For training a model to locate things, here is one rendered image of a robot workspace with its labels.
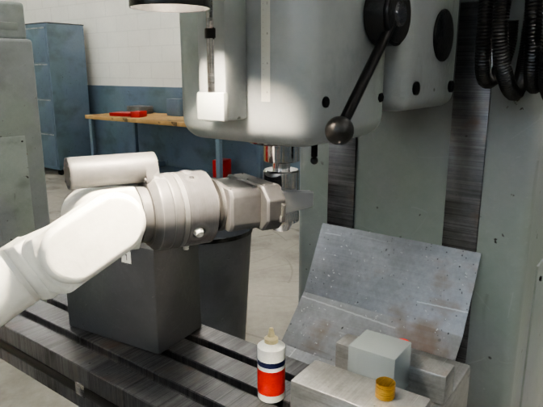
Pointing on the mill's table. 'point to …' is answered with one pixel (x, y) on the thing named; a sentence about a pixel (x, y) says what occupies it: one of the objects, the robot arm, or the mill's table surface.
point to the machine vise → (425, 375)
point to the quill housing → (292, 73)
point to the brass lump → (385, 388)
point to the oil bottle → (271, 368)
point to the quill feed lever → (389, 8)
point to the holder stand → (142, 299)
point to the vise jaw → (343, 390)
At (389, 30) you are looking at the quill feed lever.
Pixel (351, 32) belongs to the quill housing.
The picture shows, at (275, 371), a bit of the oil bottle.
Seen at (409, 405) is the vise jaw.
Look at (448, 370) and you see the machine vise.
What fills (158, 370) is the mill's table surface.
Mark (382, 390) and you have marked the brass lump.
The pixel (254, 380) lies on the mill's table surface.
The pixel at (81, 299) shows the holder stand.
